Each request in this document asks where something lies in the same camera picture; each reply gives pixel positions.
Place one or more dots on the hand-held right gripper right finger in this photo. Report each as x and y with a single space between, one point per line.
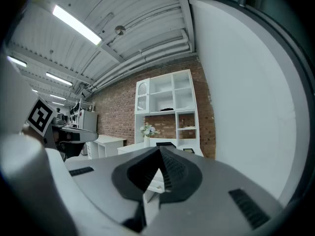
216 205

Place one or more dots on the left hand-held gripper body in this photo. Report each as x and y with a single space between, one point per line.
40 117

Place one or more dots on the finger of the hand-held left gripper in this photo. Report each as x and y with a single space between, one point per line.
88 136

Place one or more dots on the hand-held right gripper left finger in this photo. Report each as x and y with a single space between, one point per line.
98 181

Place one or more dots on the black box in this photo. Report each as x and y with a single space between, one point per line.
165 144

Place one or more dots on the person's left forearm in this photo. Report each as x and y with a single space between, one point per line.
30 133

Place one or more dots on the tall pale cabinet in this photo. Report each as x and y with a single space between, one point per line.
89 121

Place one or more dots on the small white side table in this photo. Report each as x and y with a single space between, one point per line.
108 141

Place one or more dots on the cluttered equipment shelf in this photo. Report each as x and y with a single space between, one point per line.
74 115

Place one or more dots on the fluorescent ceiling light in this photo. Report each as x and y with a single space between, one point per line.
57 97
59 79
76 24
17 61

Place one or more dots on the white textured vase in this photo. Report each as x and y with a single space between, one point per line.
146 141

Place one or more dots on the artificial flower bouquet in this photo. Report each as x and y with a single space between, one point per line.
148 129

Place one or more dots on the black and pink cloth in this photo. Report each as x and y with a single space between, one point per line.
167 109

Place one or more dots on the white hutch shelf cabinet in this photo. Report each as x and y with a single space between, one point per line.
169 112

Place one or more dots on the white ceiling pipe bundle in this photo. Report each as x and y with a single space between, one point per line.
147 55

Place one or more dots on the round metal ceiling fixture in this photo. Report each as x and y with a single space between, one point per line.
120 30

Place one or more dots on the black picture frame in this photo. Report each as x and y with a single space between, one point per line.
189 150

